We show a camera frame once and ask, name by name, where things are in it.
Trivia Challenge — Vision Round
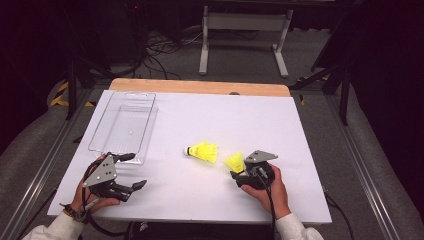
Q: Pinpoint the aluminium frame rail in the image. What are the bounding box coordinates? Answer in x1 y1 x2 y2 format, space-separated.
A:
0 87 98 240
323 93 424 240

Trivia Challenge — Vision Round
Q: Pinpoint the yellow black hazard tape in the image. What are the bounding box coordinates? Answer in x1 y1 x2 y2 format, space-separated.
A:
49 81 97 109

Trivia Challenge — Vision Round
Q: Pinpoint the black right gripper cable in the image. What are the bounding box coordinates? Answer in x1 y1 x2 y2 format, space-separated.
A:
254 168 278 240

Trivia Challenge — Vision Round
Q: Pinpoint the person's left hand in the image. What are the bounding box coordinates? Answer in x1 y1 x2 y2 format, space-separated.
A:
70 179 122 214

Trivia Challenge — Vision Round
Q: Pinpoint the dark wrist bracelet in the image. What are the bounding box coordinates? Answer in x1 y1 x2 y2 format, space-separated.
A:
59 202 86 223

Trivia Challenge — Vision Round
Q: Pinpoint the bundle of floor cables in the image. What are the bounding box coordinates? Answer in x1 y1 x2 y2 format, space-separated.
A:
131 28 203 81

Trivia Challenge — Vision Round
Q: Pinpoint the yellow plastic shuttlecock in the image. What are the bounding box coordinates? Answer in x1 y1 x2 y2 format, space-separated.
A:
183 142 211 163
224 152 246 174
203 142 219 165

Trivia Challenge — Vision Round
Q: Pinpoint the black floor cable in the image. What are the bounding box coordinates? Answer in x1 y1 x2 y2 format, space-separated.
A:
322 190 355 240

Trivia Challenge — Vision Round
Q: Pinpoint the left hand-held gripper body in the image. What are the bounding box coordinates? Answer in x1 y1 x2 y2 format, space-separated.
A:
82 153 134 203

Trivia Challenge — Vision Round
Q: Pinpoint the white table board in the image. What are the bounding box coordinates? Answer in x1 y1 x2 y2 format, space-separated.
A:
47 89 333 225

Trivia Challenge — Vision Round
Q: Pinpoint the white metal stand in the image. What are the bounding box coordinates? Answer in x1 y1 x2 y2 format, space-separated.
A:
198 4 294 79

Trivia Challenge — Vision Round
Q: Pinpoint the person's right hand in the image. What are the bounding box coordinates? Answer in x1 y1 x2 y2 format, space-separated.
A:
240 164 292 220

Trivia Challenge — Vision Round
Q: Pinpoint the clear plastic container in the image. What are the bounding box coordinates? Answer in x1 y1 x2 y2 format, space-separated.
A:
88 91 159 166

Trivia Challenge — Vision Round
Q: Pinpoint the person's dark clothing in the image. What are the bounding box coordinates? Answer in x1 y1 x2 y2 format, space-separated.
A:
125 221 278 240

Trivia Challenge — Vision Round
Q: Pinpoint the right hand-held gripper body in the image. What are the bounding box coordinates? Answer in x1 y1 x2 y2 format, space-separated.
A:
243 149 279 191

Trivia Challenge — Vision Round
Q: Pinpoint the black tripod stand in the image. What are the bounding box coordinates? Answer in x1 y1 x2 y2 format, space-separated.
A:
64 54 116 122
289 58 355 127

